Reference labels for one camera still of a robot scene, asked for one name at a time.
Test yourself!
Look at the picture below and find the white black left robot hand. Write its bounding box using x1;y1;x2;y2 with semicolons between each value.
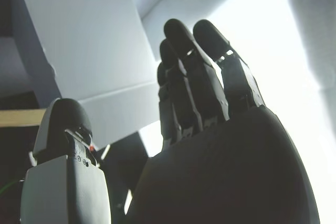
20;18;321;224

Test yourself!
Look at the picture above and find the brown cardboard box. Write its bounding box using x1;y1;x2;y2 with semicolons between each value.
0;0;165;146

